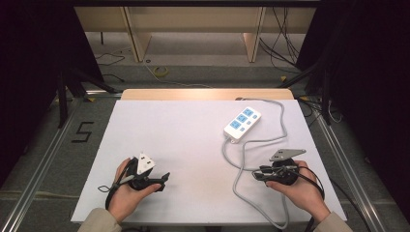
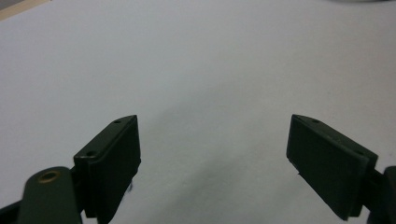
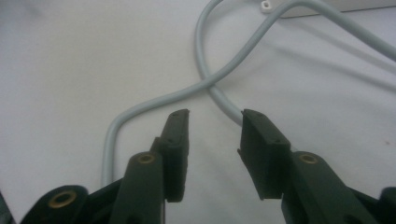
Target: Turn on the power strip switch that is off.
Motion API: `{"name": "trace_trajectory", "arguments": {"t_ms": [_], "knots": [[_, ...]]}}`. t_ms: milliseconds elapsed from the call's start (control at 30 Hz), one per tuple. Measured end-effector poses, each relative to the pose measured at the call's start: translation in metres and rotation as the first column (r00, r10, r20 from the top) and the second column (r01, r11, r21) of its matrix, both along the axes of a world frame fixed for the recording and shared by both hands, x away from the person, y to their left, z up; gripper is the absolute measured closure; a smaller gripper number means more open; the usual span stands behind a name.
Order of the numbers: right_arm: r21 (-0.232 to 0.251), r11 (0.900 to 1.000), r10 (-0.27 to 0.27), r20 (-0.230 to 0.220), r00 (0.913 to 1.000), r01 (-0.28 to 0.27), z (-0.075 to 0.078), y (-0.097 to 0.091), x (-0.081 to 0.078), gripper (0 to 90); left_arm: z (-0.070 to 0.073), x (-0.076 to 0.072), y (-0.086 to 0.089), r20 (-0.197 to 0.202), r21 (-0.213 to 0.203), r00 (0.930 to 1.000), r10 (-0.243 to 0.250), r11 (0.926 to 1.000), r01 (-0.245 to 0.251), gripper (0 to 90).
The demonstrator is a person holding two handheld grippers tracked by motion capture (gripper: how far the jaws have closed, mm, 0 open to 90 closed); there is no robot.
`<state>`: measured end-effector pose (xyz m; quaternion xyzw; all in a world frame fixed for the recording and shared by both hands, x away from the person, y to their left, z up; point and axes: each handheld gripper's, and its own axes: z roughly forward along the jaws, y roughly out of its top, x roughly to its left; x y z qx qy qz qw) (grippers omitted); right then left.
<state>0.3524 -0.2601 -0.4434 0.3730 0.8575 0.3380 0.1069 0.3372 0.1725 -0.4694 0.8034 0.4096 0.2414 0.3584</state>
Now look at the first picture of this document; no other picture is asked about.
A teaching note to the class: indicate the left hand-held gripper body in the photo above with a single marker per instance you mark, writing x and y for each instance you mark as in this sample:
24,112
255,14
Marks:
145,165

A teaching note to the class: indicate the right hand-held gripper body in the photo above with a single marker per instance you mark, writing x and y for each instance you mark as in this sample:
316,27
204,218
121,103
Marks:
285,174

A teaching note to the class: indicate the person's right hand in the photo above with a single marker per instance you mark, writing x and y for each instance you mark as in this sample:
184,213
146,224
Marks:
306,196

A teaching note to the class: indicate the person's left hand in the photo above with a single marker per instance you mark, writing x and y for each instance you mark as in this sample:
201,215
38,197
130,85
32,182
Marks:
124,199

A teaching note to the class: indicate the white table mat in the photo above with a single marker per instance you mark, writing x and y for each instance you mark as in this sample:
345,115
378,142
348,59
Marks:
180,145

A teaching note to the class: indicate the white power strip blue sockets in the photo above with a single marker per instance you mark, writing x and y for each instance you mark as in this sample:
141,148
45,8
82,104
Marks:
240,127

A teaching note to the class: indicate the dark plug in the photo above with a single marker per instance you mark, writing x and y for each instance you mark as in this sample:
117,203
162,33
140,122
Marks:
239,98

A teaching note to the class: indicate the black metal stand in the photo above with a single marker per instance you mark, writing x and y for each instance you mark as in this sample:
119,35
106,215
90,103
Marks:
63,103
326,96

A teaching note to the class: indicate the yellow tape roll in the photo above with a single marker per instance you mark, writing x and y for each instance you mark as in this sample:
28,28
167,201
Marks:
160,71

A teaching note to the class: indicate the black curtain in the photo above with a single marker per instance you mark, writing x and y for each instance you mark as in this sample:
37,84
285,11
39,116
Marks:
29,80
370,96

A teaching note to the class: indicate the beige wooden bench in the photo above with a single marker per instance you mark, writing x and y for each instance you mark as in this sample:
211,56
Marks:
193,19

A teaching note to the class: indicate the aluminium floor rail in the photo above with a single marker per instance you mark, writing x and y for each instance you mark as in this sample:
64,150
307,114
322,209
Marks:
351,174
35,174

